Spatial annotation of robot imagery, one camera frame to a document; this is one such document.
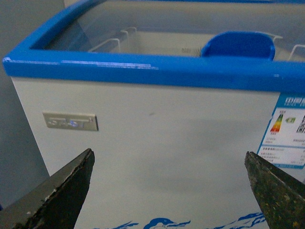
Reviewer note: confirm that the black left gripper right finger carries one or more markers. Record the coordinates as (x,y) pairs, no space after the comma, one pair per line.
(280,196)

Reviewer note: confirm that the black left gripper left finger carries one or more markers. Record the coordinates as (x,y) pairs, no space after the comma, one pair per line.
(56,202)

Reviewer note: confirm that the blue energy efficiency label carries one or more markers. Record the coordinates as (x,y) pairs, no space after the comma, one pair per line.
(283,143)

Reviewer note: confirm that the silver brand nameplate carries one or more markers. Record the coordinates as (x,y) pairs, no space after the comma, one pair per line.
(83,122)

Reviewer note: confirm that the white blue chest freezer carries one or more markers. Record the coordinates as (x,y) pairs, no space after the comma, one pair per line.
(173,130)

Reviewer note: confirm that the sliding glass freezer lid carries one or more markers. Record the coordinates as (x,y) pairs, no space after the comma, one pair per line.
(180,28)

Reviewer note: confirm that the blue lid handle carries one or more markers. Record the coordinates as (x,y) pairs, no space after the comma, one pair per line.
(243,44)

